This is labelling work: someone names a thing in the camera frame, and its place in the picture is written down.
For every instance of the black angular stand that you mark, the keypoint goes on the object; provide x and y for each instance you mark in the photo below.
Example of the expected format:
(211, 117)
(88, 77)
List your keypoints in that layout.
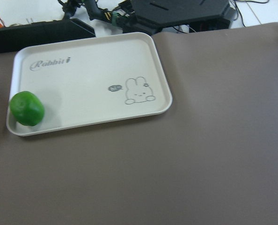
(152, 16)

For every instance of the cream rabbit tray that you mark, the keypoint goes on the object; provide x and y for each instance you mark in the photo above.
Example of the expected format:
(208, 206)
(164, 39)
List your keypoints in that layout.
(90, 81)

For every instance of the green lime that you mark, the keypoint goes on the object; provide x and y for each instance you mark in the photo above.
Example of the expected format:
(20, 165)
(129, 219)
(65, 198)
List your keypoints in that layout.
(26, 108)

